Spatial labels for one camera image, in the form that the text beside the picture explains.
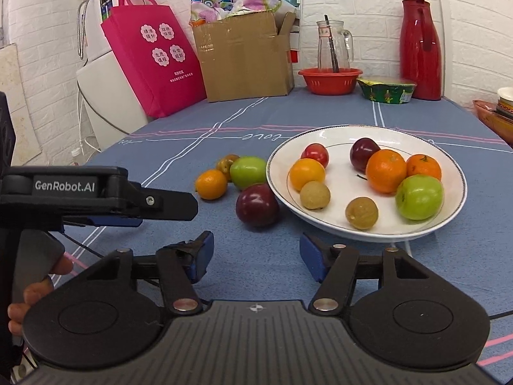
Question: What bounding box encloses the stemmed orange tangerine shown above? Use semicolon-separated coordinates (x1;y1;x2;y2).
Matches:
406;154;442;182

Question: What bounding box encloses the colourful printed cloth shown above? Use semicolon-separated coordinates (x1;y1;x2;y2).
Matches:
190;0;298;30

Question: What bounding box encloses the dark purple plum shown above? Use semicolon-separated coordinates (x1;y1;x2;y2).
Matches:
235;183;281;229
349;137;381;174

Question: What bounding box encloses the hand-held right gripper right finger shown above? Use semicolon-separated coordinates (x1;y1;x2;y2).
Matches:
299;232;432;315

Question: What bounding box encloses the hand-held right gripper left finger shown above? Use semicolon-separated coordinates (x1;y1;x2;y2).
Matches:
85;230;215;316

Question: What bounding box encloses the white power cable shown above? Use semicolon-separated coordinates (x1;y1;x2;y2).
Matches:
71;87;133;158

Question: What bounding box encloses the glass pitcher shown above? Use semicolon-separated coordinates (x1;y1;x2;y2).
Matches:
316;20;354;73

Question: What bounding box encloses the person's left hand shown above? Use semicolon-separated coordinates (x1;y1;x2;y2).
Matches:
7;257;74;336

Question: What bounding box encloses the small yellow-orange kumquat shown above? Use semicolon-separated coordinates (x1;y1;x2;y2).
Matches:
289;158;326;192
195;169;229;201

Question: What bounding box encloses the white water purifier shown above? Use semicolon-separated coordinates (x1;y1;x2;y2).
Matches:
85;0;146;62

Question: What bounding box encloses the white plate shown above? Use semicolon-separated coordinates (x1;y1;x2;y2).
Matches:
265;124;468;244

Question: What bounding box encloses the cardboard box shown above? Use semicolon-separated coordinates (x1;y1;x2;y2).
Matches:
192;11;298;103

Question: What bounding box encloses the red plastic basket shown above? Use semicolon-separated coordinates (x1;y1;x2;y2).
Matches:
297;67;364;96

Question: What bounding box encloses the orange-brown bowl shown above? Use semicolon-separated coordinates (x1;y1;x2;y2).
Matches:
472;99;513;148

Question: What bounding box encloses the mottled yellow red fruit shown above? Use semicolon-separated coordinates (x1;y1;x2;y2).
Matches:
216;154;240;182

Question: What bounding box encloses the pink tote bag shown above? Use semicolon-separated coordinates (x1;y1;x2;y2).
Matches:
100;0;208;119

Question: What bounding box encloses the grey hose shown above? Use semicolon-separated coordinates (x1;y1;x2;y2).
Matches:
78;0;89;62

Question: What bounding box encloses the white washing machine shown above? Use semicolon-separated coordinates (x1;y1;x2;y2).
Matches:
76;49;150;150

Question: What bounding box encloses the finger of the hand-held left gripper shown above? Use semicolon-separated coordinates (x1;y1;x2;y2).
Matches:
63;214;144;229
119;182;200;221

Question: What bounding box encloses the metal utensil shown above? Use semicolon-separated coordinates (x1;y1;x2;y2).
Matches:
323;14;341;73

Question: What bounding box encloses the brown longan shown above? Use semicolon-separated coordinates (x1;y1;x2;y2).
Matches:
345;196;379;231
299;180;332;210

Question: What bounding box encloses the red thermos jug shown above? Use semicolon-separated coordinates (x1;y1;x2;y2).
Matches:
399;0;443;102

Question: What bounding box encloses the green instant noodle bowl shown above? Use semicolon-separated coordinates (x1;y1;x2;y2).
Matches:
356;76;418;104

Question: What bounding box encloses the green apple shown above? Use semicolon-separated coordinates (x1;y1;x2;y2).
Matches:
229;156;268;191
395;174;445;221

